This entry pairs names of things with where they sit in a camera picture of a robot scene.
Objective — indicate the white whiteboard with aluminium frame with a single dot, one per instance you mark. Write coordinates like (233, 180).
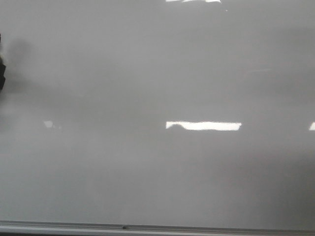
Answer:
(157, 117)

